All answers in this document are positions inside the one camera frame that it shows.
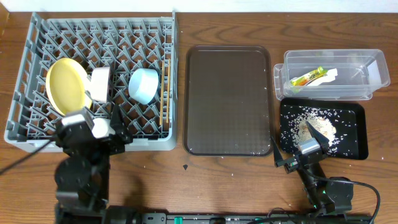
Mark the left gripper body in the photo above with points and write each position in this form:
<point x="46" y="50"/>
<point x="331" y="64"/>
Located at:
<point x="109" y="145"/>

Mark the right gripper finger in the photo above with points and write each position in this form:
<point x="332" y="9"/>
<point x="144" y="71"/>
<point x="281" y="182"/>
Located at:
<point x="278" y="159"/>
<point x="322" y="140"/>

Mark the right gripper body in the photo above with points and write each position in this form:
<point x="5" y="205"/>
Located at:
<point x="293" y="166"/>

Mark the light blue bowl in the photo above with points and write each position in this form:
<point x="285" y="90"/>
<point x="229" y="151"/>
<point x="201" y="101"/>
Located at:
<point x="143" y="85"/>

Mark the pink bowl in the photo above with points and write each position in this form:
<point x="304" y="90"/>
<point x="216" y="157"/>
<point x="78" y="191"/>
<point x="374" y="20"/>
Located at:
<point x="99" y="84"/>

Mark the yellow plate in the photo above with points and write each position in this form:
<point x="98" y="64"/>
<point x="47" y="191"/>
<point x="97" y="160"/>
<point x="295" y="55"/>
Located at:
<point x="66" y="85"/>

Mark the green snack wrapper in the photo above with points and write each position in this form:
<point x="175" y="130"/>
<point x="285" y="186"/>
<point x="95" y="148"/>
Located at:
<point x="308" y="77"/>

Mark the white napkin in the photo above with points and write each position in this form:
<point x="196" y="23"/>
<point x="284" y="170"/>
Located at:
<point x="328" y="77"/>

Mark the wooden chopstick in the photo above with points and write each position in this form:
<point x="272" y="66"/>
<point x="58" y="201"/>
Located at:
<point x="162" y="94"/>
<point x="168" y="91"/>

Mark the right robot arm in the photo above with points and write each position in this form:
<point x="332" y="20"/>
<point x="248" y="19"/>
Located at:
<point x="330" y="196"/>

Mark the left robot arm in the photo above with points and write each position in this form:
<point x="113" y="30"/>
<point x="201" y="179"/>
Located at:
<point x="83" y="177"/>

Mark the rice food waste pile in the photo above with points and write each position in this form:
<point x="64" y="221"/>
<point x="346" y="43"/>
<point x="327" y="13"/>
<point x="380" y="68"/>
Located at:
<point x="329" y="122"/>

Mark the black waste tray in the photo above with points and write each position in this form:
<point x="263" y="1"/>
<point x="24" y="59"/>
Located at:
<point x="356" y="145"/>

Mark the white cup in rack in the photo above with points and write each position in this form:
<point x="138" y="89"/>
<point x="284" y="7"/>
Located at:
<point x="102" y="128"/>

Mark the clear plastic bin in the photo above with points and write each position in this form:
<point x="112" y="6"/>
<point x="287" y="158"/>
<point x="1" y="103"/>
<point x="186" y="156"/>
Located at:
<point x="360" y="73"/>

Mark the grey dish rack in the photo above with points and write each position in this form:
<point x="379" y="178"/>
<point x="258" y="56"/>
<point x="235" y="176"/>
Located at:
<point x="124" y="45"/>

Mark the dark brown serving tray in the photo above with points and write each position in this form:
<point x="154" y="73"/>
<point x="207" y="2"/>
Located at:
<point x="228" y="101"/>

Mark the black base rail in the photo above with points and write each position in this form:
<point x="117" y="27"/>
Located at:
<point x="126" y="215"/>

